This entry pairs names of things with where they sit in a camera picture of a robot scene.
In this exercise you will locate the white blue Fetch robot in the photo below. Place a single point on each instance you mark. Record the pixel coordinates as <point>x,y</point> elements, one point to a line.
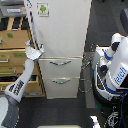
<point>110,70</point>

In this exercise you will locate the white refrigerator body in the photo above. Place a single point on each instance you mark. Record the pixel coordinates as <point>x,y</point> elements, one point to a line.
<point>60,26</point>

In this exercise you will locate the white bottom fridge drawer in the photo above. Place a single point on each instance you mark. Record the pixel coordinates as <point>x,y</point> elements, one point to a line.
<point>61,88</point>

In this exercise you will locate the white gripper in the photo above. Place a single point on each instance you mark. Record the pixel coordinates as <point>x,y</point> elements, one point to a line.
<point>32,53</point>

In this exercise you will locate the grey box on cabinet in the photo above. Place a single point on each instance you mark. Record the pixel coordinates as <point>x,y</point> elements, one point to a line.
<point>13,11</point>

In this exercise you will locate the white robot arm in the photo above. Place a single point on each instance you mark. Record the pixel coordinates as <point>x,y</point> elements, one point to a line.
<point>9,111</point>

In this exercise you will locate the wooden drawer cabinet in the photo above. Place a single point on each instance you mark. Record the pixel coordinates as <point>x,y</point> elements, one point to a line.
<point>14,32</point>

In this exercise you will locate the green android sticker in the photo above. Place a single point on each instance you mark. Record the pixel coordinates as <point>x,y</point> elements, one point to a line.
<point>43,9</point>

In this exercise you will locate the white robot base front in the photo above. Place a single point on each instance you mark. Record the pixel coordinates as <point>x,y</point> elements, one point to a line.
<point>93,118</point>

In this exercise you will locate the white middle fridge drawer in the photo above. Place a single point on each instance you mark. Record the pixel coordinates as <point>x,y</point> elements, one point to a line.
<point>60,68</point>

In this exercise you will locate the white fridge drawer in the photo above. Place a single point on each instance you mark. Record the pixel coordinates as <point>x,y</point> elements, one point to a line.
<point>60,68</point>
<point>61,88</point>

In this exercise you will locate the white fridge door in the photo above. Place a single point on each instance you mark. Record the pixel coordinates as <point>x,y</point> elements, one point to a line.
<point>63,32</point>

